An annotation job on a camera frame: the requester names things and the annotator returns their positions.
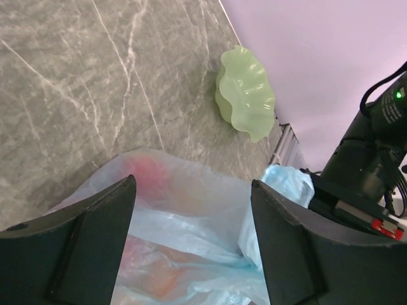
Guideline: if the aluminium right side rail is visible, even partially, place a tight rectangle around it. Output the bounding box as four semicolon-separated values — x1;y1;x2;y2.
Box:
270;124;303;169

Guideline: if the light blue plastic bag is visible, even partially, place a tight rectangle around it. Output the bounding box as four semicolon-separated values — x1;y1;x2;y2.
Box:
47;147;315;305

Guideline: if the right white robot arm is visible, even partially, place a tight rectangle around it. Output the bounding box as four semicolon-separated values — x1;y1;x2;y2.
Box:
308;65;406;240

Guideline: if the green leaf-shaped plate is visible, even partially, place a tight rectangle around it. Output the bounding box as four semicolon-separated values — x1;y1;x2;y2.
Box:
215;45;275;143

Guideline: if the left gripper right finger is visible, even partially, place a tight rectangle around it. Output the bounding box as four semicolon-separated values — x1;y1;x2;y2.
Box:
251;180;406;304

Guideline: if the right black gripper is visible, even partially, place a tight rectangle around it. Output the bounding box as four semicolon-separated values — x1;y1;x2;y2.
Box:
308;113;406;240

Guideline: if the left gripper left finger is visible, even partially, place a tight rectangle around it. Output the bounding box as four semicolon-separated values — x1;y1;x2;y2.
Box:
1;175;136;304

